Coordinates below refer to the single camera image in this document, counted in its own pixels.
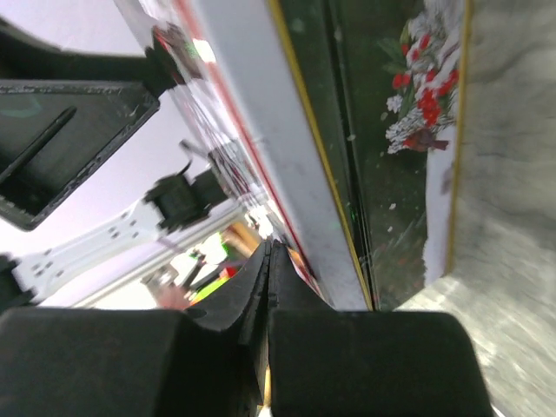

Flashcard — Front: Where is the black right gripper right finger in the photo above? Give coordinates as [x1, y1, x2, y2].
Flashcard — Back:
[268, 243, 493, 417]

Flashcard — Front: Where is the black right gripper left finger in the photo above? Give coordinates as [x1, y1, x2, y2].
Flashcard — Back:
[1, 242, 272, 416]

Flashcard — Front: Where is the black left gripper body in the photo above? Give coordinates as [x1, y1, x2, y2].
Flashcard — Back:
[1, 20, 180, 231]

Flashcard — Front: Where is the gold tin lid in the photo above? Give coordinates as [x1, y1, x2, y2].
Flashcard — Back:
[117, 1, 373, 310]

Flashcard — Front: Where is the gold cookie tin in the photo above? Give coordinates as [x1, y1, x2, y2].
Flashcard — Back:
[277, 0, 474, 312]

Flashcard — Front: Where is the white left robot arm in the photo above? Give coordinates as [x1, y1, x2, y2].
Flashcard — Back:
[1, 21, 226, 306]

